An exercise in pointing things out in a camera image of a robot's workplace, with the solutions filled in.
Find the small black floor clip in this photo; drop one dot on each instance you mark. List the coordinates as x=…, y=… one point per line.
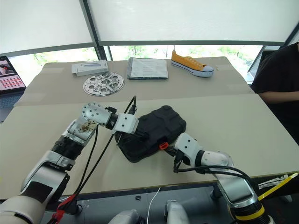
x=138, y=198

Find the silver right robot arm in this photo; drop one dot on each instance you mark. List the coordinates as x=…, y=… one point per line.
x=233, y=184

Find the grey rounded robot leg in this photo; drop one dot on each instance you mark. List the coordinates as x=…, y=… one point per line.
x=123, y=218
x=176, y=213

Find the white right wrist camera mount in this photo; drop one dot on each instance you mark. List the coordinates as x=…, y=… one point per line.
x=187, y=144

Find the yellow black tape strip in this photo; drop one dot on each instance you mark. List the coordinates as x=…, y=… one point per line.
x=278, y=186

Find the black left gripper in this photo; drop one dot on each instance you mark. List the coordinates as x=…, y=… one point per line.
x=141, y=134

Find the yellow canvas sneaker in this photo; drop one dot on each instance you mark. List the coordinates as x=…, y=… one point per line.
x=189, y=64

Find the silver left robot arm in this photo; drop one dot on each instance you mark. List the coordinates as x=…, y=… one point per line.
x=46, y=168

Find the round perforated metal plate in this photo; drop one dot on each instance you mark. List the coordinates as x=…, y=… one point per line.
x=104, y=83

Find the person's bare forearm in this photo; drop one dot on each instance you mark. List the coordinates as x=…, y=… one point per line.
x=280, y=97

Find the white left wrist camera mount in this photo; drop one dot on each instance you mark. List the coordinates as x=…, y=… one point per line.
x=125, y=123

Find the person in black shirt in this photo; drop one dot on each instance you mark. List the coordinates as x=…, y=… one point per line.
x=278, y=70

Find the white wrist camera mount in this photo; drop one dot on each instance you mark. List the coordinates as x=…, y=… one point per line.
x=187, y=144
x=125, y=123

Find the white cardboard box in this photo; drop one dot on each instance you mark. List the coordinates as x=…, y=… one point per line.
x=90, y=67

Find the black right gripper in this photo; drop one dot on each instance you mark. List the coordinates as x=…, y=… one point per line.
x=180, y=161

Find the open laptop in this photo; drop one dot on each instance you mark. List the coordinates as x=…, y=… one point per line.
x=9, y=79

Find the wide white roller blind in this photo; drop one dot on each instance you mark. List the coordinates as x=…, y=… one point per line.
x=187, y=18

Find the grey folded packet in plastic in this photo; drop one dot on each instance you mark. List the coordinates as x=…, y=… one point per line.
x=148, y=68

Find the grey window frame post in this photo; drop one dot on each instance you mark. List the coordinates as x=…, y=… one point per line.
x=95, y=30

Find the beige cardboard sheet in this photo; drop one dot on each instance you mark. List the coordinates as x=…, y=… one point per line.
x=187, y=86

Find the black plastic tool case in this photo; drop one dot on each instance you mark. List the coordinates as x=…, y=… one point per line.
x=158, y=126

